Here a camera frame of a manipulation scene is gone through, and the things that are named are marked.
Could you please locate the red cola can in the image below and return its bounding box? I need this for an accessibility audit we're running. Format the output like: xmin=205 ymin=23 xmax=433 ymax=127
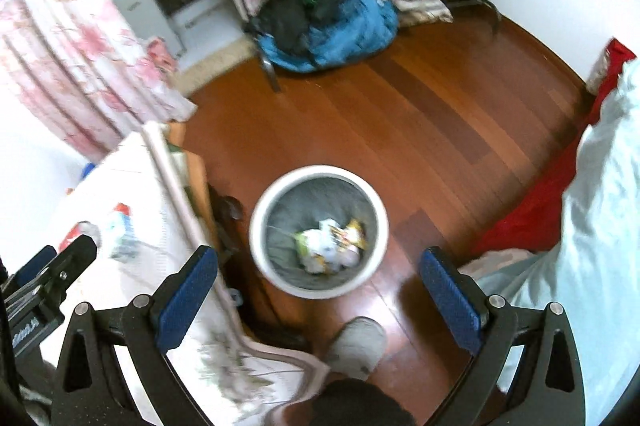
xmin=58 ymin=220 xmax=101 ymax=253

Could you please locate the white medicine box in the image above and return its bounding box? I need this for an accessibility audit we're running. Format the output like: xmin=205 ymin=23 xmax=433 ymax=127
xmin=295 ymin=229 xmax=341 ymax=274

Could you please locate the white round trash bin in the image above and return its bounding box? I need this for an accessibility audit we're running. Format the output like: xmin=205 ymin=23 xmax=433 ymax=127
xmin=248 ymin=165 xmax=390 ymax=300

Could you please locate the pale blue quilt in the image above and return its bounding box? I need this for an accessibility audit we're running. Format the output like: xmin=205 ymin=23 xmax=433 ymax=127
xmin=462 ymin=60 xmax=639 ymax=425

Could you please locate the white checked tablecloth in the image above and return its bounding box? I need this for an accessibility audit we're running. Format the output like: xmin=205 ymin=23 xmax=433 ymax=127
xmin=47 ymin=123 xmax=329 ymax=425

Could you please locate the red bedding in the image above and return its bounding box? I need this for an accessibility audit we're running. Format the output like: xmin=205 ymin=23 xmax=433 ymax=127
xmin=472 ymin=38 xmax=636 ymax=257

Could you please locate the grey slipper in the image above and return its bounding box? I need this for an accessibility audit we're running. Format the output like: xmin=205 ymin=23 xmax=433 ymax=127
xmin=323 ymin=316 xmax=387 ymax=382

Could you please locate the pink floral curtain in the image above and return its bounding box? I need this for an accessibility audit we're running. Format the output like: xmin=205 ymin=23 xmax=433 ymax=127
xmin=1 ymin=0 xmax=196 ymax=162

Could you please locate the white appliance box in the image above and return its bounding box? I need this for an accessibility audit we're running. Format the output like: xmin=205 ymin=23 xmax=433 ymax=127
xmin=112 ymin=0 xmax=186 ymax=58

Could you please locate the blue sleeping bag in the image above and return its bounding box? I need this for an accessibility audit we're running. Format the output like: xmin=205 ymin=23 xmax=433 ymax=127
xmin=247 ymin=0 xmax=399 ymax=74

